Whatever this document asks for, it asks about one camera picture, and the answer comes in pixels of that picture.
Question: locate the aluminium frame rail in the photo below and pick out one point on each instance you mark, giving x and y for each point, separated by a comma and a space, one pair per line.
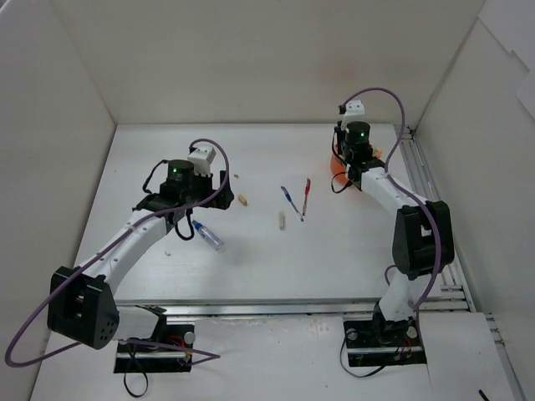
405, 141

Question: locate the orange round divided container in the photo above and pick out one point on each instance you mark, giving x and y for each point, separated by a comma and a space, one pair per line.
338, 170

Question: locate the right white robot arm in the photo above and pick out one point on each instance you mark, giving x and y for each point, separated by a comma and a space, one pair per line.
422, 241

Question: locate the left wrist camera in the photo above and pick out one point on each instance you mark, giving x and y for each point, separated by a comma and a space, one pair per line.
202, 157

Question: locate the small tan eraser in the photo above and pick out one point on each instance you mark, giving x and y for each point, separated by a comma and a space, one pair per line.
243, 199

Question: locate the blue gel pen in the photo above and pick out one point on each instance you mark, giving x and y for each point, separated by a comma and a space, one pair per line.
290, 200

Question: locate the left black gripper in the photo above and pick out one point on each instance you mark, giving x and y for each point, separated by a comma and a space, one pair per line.
220, 194

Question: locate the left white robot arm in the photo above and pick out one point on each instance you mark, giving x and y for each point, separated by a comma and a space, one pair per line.
83, 306

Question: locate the clear blue glue bottle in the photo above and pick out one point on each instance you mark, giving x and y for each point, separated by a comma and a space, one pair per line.
208, 236

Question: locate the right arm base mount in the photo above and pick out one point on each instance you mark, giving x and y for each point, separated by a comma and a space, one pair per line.
365, 348

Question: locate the white eraser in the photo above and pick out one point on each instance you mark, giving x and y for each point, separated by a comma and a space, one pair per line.
281, 221

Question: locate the red gel pen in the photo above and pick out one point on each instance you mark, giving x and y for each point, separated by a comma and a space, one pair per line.
307, 188

